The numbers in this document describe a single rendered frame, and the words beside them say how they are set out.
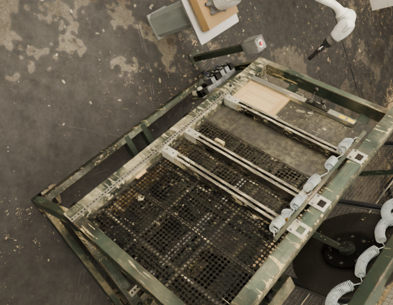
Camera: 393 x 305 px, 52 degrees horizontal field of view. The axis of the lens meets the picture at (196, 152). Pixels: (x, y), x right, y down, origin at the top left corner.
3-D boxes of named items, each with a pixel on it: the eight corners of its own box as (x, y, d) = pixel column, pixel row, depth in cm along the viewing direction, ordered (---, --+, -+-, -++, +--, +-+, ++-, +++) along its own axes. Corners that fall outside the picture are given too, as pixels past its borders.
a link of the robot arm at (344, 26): (339, 45, 291) (344, 34, 298) (355, 31, 278) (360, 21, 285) (328, 34, 290) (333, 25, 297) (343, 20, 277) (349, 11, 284)
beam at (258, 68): (259, 66, 379) (260, 55, 371) (270, 71, 373) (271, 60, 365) (67, 223, 274) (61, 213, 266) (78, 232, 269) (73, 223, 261)
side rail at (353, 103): (269, 71, 373) (271, 60, 365) (387, 120, 319) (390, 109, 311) (266, 74, 370) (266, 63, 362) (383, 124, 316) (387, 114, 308)
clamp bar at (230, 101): (230, 99, 340) (230, 75, 323) (364, 165, 282) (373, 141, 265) (222, 105, 336) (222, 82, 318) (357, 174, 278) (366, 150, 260)
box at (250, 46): (247, 37, 367) (262, 34, 353) (252, 49, 372) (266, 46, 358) (239, 43, 362) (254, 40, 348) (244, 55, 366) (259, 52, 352)
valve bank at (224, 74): (219, 59, 372) (237, 55, 353) (225, 72, 378) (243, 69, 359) (182, 86, 348) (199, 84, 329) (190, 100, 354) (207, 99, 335)
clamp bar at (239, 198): (169, 149, 306) (165, 126, 288) (308, 236, 248) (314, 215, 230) (160, 157, 301) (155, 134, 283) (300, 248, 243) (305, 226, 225)
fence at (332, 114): (254, 78, 357) (254, 75, 354) (355, 124, 310) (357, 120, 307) (250, 81, 354) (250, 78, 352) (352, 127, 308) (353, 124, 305)
